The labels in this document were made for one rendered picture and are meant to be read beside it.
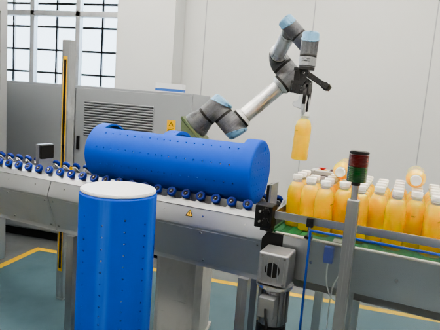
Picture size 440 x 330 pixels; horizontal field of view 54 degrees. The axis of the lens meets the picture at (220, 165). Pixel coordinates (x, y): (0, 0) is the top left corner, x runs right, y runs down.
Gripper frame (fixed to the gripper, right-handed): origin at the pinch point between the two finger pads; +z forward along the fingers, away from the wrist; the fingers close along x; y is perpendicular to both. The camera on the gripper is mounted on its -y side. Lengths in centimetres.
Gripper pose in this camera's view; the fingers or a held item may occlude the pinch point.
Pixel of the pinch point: (304, 113)
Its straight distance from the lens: 196.7
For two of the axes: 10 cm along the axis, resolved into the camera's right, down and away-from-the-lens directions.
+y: -9.0, -1.5, 4.0
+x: -4.1, 0.7, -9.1
